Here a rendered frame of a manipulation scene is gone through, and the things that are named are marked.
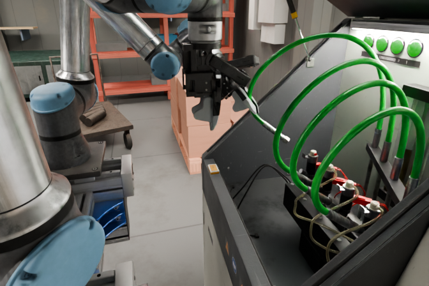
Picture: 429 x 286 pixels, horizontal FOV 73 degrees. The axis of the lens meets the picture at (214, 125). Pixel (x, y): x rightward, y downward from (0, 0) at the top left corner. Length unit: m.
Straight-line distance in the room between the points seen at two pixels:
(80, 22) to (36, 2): 6.60
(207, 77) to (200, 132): 2.07
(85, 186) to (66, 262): 0.63
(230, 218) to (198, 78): 0.39
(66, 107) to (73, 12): 0.28
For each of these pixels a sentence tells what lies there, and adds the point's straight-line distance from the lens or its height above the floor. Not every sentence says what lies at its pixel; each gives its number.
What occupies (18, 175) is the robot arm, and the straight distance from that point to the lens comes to 0.34.
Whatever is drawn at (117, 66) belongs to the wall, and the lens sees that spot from 7.47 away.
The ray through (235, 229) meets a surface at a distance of 0.79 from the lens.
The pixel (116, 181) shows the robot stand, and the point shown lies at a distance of 0.99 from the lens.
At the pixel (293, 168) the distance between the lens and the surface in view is 0.63.
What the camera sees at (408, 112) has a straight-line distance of 0.62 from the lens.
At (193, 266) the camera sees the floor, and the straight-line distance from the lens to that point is 2.00.
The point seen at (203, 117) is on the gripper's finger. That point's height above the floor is 1.24.
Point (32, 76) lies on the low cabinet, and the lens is 5.82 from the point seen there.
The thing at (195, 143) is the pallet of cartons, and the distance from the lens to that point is 2.73.
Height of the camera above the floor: 1.47
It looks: 22 degrees down
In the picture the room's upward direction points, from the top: straight up
